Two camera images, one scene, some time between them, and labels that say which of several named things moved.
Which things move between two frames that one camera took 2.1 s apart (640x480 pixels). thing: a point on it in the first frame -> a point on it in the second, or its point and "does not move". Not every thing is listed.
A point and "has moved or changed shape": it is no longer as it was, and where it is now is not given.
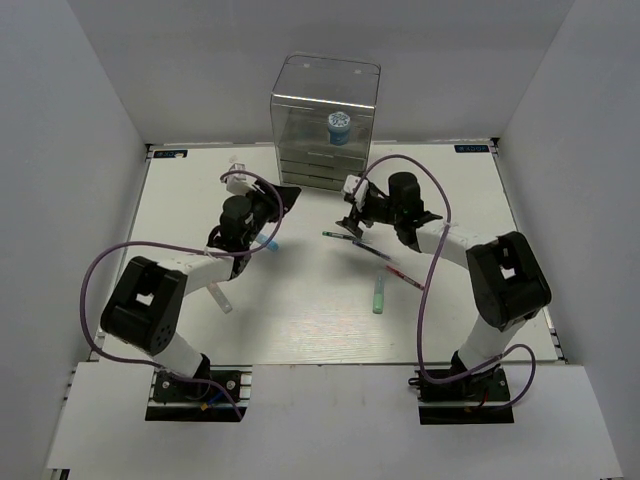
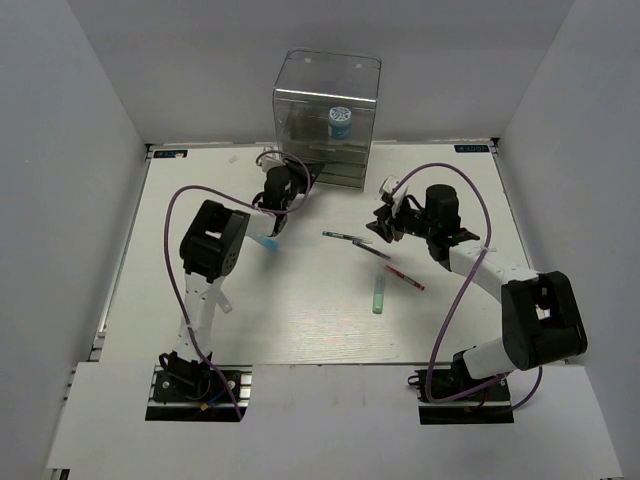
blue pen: [371, 249] does not move
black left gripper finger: [288, 196] -> [315, 169]
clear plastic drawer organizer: [322, 112] does not move
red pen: [404, 277] does not move
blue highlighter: [272, 245] does not move
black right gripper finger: [351, 223] -> [381, 227]
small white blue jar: [339, 124] has moved or changed shape
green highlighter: [378, 300] does not move
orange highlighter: [220, 297] does not move
